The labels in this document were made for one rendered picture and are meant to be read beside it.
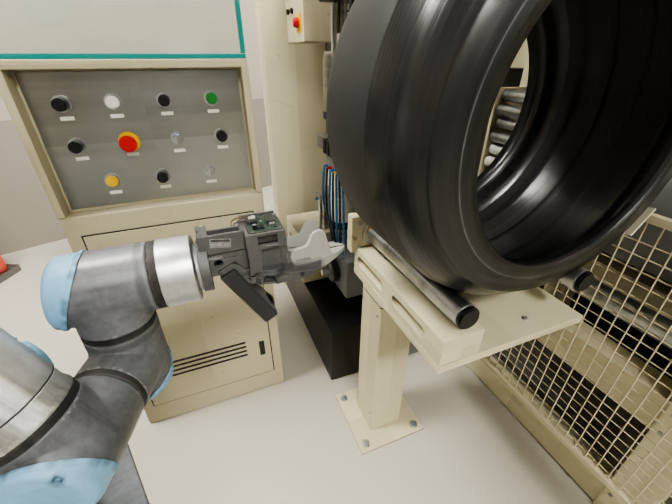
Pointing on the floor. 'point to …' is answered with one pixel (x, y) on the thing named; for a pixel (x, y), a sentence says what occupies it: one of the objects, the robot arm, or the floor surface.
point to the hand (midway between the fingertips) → (335, 252)
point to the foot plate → (368, 441)
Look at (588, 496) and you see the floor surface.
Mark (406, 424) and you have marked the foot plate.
